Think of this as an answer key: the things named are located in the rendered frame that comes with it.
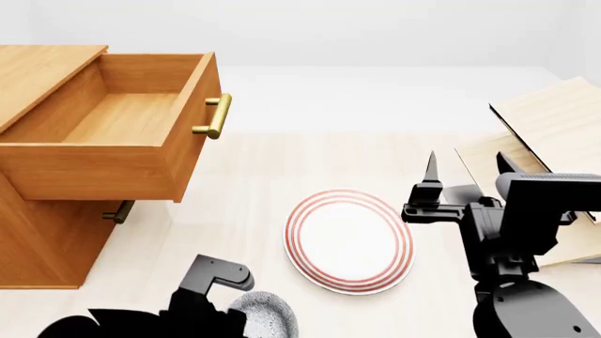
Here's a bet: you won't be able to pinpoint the brass bar drawer handle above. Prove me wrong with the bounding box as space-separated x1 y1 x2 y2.
191 93 233 141
101 199 136 225

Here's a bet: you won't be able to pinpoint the white plate with red rings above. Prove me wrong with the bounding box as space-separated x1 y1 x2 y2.
283 188 416 296

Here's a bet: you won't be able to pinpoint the wooden cabinet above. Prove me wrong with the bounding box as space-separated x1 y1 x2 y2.
0 44 137 290

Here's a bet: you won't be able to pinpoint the wooden cabinet drawer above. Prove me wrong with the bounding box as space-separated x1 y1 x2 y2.
0 51 223 205

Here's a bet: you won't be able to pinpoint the grey right gripper camera box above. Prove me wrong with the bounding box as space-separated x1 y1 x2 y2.
494 171 601 213

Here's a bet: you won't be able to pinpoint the light wooden boards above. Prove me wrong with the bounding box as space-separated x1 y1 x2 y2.
454 75 601 269

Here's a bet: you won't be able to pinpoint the grey speckled bowl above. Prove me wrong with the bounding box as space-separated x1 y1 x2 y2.
226 290 301 338

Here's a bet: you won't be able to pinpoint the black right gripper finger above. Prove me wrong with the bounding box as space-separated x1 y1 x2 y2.
407 149 445 207
496 150 523 176

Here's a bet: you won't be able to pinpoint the grey left gripper camera bracket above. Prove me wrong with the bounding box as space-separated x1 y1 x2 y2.
177 253 255 294

